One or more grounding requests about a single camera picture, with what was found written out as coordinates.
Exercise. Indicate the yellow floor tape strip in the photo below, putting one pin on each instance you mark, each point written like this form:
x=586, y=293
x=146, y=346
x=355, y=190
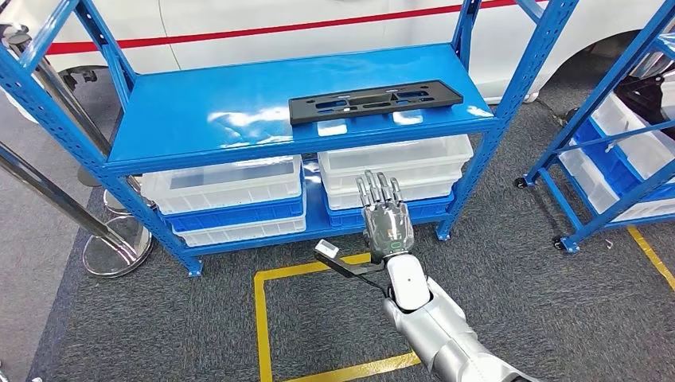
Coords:
x=651, y=255

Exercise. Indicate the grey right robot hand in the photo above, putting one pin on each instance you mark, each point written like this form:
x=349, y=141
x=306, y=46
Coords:
x=389, y=229

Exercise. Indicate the black plastic part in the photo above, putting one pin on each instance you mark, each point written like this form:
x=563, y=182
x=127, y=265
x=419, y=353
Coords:
x=300, y=113

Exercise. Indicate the yellow tape square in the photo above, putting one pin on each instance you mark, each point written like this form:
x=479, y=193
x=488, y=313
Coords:
x=261, y=316

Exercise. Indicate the blue storage bin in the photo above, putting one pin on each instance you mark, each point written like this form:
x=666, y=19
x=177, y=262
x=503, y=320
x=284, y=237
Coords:
x=337, y=216
x=604, y=161

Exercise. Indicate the chrome stanchion post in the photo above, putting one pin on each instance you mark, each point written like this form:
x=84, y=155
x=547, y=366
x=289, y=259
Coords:
x=118, y=250
x=115, y=203

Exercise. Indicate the dark stanchion post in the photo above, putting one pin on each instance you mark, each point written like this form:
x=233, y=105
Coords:
x=88, y=178

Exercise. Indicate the blue wheeled shelf rack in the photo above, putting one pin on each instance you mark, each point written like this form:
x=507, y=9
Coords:
x=568, y=243

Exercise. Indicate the white car red stripe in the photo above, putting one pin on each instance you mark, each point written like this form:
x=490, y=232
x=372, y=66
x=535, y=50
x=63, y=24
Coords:
x=237, y=53

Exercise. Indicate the blue metal shelf rack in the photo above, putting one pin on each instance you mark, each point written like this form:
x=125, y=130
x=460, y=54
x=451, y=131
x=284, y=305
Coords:
x=211, y=105

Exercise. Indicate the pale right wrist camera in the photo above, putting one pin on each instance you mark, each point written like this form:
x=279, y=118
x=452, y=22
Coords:
x=327, y=248

